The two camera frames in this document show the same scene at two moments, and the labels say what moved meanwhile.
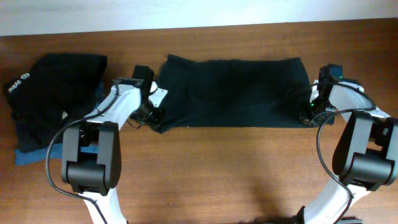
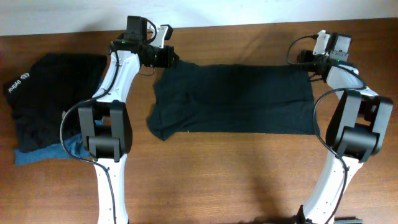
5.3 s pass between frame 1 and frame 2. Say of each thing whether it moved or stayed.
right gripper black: moved
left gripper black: moved
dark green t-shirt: moved
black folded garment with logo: stayed
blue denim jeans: stayed
